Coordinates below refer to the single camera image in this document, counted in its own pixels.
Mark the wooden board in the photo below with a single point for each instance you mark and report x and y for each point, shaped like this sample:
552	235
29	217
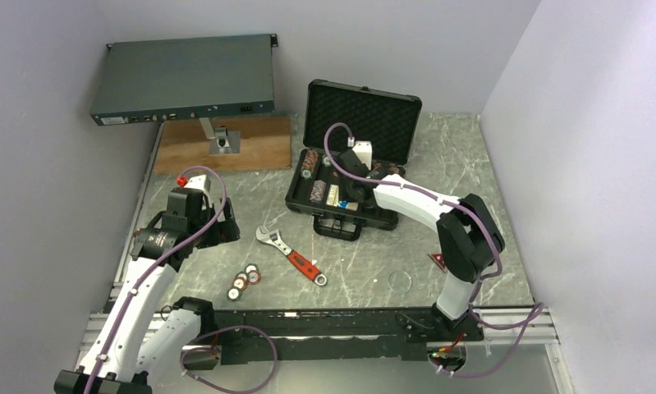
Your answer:
265	143

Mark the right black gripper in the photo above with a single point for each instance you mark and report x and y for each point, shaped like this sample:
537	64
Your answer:
372	170

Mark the black poker set case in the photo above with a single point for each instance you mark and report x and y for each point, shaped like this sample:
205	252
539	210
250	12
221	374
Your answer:
334	112

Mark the green poker chip bottom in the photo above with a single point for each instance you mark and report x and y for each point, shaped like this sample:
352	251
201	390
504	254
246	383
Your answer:
234	293

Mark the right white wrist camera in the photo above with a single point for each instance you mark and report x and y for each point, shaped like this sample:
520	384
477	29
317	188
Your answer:
364	151

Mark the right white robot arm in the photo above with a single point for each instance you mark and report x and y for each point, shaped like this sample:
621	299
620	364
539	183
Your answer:
469	237

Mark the grey metal stand bracket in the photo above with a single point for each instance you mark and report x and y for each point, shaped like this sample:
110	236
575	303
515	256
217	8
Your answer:
222	140

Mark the blue texas holdem card box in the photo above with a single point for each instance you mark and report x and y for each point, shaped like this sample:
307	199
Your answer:
334	200

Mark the clear round dealer disc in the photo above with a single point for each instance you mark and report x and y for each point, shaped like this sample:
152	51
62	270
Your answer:
399	281

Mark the green chip in case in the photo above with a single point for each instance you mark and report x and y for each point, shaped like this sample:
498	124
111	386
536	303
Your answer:
325	161

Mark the green poker chip top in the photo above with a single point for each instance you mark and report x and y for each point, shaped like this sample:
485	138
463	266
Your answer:
251	267

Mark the grey rack-mount network unit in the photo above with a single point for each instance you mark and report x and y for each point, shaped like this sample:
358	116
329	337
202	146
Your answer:
181	79

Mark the red poker chip left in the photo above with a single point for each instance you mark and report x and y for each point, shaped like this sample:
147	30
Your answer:
240	283

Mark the green poker chip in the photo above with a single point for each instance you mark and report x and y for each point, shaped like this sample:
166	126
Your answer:
251	267
234	293
243	275

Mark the green poker chip middle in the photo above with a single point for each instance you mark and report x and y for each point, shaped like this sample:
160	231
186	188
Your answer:
243	275

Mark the triangular all in button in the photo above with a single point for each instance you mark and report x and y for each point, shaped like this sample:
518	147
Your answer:
438	260

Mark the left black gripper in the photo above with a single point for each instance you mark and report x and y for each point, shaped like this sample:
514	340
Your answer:
222	231

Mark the red handled adjustable wrench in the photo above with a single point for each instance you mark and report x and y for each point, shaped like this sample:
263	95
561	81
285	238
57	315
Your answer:
298	261

